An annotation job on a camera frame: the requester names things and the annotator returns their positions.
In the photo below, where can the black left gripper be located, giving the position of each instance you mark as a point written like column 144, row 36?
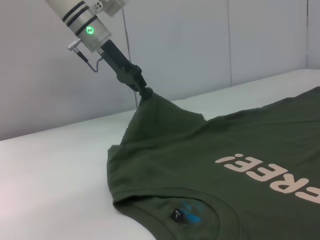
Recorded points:
column 117, row 63

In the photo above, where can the dark green FREE t-shirt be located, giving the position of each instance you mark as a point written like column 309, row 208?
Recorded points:
column 200, row 150

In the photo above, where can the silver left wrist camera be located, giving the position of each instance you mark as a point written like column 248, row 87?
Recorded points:
column 113, row 6

